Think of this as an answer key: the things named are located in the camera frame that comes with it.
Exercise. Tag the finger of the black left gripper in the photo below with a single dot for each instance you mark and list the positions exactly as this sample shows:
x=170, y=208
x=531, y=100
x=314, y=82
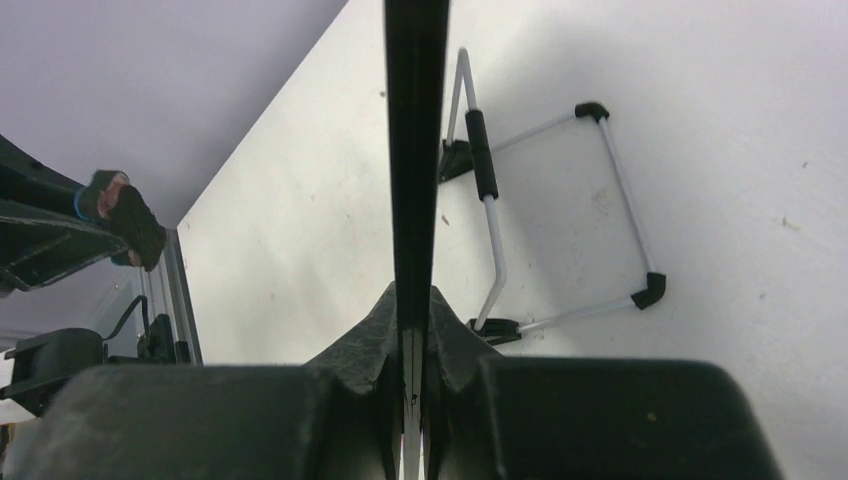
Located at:
x=43, y=240

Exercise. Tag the blue whiteboard eraser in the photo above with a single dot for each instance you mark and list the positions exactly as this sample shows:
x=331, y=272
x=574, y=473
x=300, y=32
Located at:
x=112, y=202

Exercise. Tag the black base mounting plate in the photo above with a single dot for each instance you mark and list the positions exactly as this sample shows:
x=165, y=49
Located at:
x=45, y=363

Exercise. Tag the aluminium frame rail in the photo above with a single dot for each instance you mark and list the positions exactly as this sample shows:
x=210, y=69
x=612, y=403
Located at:
x=167, y=291

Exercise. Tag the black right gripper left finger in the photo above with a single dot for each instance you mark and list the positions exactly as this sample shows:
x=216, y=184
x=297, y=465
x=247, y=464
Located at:
x=335, y=417

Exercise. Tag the black framed whiteboard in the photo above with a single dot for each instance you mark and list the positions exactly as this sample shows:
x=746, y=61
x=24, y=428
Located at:
x=415, y=44

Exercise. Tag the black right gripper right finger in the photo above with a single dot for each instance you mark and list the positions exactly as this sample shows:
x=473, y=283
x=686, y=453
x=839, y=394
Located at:
x=491, y=416

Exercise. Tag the wire whiteboard stand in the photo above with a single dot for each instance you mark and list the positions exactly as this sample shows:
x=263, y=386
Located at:
x=563, y=233

